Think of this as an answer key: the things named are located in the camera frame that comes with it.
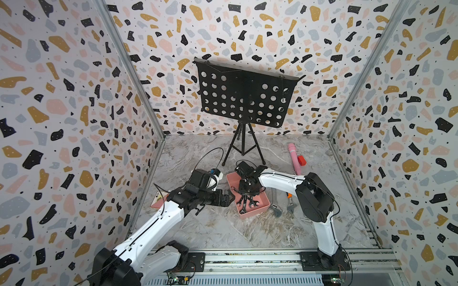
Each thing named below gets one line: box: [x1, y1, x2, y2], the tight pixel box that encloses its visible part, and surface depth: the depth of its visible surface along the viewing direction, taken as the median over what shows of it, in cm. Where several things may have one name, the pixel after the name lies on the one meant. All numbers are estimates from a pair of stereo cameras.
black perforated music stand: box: [193, 57, 306, 166], surface depth 78 cm
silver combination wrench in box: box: [248, 195, 260, 208], surface depth 92 cm
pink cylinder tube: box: [288, 143, 302, 176], surface depth 109 cm
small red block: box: [297, 154, 307, 167], surface depth 109 cm
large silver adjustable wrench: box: [271, 204, 283, 218], surface depth 89 cm
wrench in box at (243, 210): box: [239, 195, 248, 214], surface depth 92 cm
